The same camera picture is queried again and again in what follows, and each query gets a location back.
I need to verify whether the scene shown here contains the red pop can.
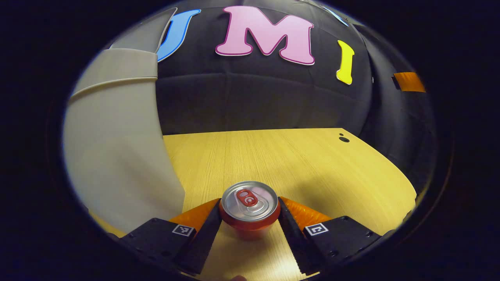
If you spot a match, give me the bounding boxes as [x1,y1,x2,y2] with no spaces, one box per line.
[219,181,281,240]

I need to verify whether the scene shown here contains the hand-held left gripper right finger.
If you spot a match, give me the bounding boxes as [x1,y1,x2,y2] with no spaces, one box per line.
[278,196,381,276]

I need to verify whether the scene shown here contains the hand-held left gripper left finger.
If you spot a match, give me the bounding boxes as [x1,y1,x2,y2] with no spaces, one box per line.
[117,198,223,276]

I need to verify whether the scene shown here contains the white desktop garbage bin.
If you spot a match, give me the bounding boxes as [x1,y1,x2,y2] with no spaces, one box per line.
[62,8,186,235]

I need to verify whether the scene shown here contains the wooden desktop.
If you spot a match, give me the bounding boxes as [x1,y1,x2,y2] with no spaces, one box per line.
[88,128,418,281]

